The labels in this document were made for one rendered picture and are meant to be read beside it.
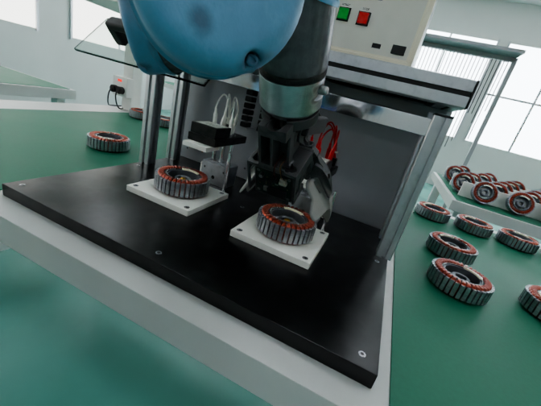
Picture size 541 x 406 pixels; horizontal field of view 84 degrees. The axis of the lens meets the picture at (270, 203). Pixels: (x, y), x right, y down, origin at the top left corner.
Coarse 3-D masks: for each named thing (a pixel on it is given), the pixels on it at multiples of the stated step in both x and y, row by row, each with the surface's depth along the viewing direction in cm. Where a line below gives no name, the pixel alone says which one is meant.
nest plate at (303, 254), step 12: (252, 216) 61; (240, 228) 54; (252, 228) 56; (252, 240) 52; (264, 240) 52; (276, 240) 53; (312, 240) 57; (324, 240) 59; (276, 252) 51; (288, 252) 50; (300, 252) 52; (312, 252) 53; (300, 264) 49
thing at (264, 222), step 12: (276, 204) 60; (264, 216) 54; (276, 216) 59; (288, 216) 58; (300, 216) 58; (264, 228) 53; (276, 228) 52; (288, 228) 51; (300, 228) 52; (312, 228) 54; (288, 240) 52; (300, 240) 53
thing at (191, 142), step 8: (192, 128) 65; (200, 128) 64; (208, 128) 64; (216, 128) 63; (224, 128) 66; (192, 136) 65; (200, 136) 65; (208, 136) 64; (216, 136) 64; (224, 136) 67; (232, 136) 72; (240, 136) 75; (184, 144) 64; (192, 144) 63; (200, 144) 64; (208, 144) 64; (216, 144) 64; (224, 144) 67; (232, 144) 71; (216, 152) 76; (224, 152) 75; (232, 152) 74
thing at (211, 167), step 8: (208, 160) 75; (216, 160) 77; (208, 168) 75; (216, 168) 74; (224, 168) 73; (232, 168) 75; (216, 176) 75; (224, 176) 74; (232, 176) 76; (216, 184) 75; (232, 184) 78
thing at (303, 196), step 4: (300, 192) 69; (304, 192) 70; (300, 196) 67; (304, 196) 67; (308, 196) 68; (296, 200) 68; (300, 200) 68; (304, 200) 67; (308, 200) 67; (288, 204) 69; (296, 204) 68; (300, 204) 68; (304, 204) 67; (308, 204) 67; (300, 208) 68; (304, 208) 68; (308, 208) 67; (308, 212) 68
